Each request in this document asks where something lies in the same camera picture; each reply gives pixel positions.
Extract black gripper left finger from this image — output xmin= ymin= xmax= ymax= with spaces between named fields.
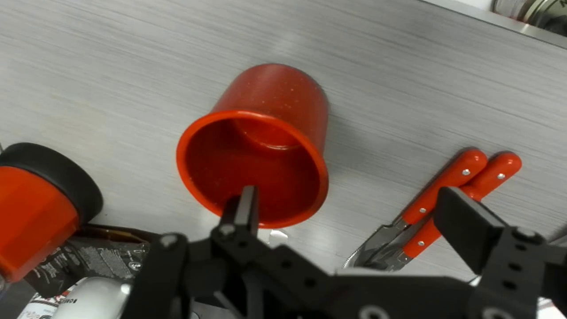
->
xmin=125 ymin=183 xmax=320 ymax=319

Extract white utensil mug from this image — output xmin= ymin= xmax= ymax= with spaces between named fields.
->
xmin=51 ymin=275 xmax=134 ymax=319

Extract red cup with handle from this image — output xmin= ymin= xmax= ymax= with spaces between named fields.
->
xmin=173 ymin=63 xmax=331 ymax=233

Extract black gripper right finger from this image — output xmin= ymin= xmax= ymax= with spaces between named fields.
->
xmin=432 ymin=187 xmax=567 ymax=319

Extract red-handled scissors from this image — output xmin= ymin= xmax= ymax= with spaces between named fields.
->
xmin=343 ymin=146 xmax=524 ymax=275

